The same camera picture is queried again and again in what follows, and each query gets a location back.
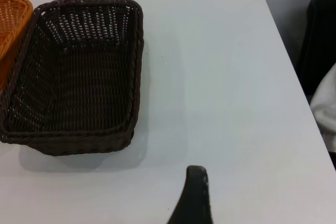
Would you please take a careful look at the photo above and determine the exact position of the white cloth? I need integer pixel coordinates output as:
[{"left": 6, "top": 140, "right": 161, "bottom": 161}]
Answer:
[{"left": 309, "top": 62, "right": 336, "bottom": 154}]

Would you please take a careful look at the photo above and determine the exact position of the black fabric object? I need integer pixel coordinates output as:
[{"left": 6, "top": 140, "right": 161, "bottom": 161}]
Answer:
[{"left": 296, "top": 0, "right": 336, "bottom": 104}]

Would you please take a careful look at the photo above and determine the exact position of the dark brown woven basket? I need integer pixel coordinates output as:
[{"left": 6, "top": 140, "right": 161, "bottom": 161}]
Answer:
[{"left": 0, "top": 0, "right": 145, "bottom": 157}]

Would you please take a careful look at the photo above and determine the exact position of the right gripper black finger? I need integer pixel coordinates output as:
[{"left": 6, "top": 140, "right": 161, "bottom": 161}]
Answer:
[{"left": 167, "top": 165, "right": 212, "bottom": 224}]

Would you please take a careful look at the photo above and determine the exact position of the orange-brown woven basket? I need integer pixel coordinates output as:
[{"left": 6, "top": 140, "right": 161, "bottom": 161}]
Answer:
[{"left": 0, "top": 0, "right": 35, "bottom": 92}]

